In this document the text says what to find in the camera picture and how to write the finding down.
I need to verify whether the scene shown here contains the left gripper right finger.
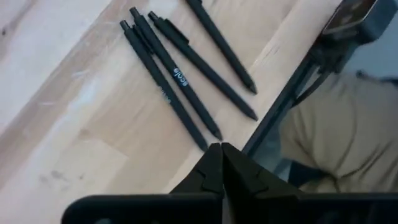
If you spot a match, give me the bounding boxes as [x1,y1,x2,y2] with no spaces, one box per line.
[222,142,398,224]

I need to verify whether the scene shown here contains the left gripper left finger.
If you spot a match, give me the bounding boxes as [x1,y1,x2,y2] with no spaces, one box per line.
[60,142,224,224]

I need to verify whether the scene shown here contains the dark grey camera housing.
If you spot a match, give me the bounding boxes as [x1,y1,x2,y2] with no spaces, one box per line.
[322,0,398,44]

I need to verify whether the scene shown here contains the person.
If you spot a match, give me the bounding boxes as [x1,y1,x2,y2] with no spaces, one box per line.
[278,70,398,194]

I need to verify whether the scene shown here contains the black ballpoint pen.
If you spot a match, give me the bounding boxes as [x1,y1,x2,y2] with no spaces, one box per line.
[147,11,259,122]
[129,6,223,141]
[119,20,209,152]
[185,0,259,96]

